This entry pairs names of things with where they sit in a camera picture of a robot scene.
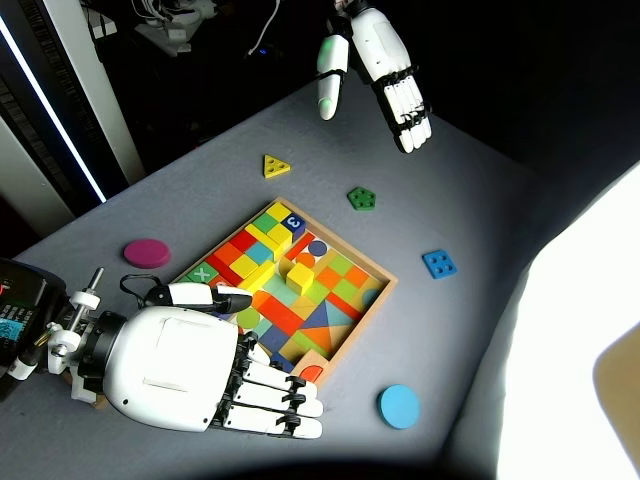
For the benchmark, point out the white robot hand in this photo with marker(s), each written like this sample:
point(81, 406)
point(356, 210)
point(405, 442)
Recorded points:
point(382, 45)
point(170, 365)

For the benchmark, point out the dark blue U cube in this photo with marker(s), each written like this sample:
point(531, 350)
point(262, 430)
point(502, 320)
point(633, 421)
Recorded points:
point(283, 362)

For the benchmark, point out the yellow cube block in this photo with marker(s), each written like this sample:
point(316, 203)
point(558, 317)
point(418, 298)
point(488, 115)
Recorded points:
point(300, 279)

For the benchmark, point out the wooden block with red shape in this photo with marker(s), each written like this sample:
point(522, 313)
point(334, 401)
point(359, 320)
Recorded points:
point(311, 372)

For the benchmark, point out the plain wooden plank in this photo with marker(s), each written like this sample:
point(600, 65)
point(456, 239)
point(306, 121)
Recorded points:
point(101, 401)

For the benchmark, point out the magenta round disc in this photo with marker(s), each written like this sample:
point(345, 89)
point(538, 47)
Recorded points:
point(147, 253)

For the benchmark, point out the green five-hole pentagon piece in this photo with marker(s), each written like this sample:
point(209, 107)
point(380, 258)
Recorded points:
point(362, 199)

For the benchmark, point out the yellow three-hole triangle piece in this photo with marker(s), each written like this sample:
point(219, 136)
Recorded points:
point(276, 167)

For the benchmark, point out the grey table cloth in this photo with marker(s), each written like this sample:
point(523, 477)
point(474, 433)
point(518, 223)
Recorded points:
point(450, 200)

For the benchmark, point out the wooden puzzle tray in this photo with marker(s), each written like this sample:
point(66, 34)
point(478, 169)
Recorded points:
point(380, 282)

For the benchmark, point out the blue four-hole square piece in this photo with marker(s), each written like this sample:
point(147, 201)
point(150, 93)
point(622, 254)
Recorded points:
point(439, 264)

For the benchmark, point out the teal round disc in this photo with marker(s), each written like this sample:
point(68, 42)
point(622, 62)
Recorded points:
point(399, 406)

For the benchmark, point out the bright light strip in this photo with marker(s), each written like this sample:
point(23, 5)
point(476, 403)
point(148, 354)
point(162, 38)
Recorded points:
point(50, 107)

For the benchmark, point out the white vertical post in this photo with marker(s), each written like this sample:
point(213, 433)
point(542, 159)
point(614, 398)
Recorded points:
point(90, 85)

